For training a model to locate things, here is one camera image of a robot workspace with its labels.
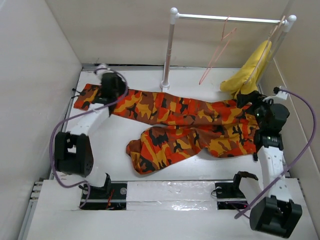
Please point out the white clothes rack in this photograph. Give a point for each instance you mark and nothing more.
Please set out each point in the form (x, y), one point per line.
(175, 15)

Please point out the aluminium frame rail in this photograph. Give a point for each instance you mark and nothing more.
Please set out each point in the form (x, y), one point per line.
(31, 208)

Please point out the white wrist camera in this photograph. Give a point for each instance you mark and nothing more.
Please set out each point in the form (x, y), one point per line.
(101, 69)
(281, 92)

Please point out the wooden hanger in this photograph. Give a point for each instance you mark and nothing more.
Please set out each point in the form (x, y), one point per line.
(265, 50)

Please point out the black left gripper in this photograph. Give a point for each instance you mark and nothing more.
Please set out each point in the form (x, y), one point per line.
(122, 88)

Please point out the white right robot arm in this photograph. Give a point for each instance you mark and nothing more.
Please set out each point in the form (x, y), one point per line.
(271, 206)

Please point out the orange camouflage trousers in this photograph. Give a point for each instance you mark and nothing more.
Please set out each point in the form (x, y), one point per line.
(179, 128)

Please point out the yellow garment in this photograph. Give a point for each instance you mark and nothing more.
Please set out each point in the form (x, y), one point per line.
(235, 84)

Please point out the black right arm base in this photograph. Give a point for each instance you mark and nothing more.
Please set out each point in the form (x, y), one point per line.
(228, 197)

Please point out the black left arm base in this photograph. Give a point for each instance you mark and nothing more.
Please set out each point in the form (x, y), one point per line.
(111, 197)

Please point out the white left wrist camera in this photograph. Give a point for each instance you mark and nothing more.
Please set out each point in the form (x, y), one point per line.
(101, 69)

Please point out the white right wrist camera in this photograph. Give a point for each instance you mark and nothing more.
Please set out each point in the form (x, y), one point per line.
(281, 92)

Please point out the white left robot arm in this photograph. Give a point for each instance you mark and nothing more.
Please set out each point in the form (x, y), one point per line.
(71, 151)

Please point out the pink wire hanger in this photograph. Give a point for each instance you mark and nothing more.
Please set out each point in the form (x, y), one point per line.
(224, 42)

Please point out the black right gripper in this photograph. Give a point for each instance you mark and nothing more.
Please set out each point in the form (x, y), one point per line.
(256, 98)

